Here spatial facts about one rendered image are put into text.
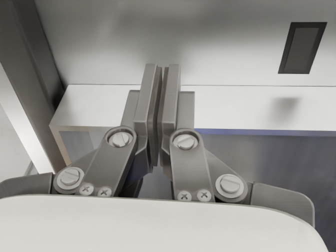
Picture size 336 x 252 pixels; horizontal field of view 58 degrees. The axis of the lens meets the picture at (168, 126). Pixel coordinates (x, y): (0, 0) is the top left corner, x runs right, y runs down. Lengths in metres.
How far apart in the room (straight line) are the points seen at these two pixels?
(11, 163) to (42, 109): 1.78
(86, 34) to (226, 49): 0.07
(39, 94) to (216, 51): 0.10
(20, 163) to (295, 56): 1.83
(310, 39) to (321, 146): 0.08
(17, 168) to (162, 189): 1.76
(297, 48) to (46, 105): 0.14
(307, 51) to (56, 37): 0.13
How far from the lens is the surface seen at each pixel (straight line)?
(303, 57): 0.18
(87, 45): 0.17
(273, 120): 0.16
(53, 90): 0.18
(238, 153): 0.22
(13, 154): 1.89
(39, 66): 0.17
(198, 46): 0.16
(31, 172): 0.71
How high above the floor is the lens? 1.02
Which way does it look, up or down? 45 degrees down
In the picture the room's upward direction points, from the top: 175 degrees counter-clockwise
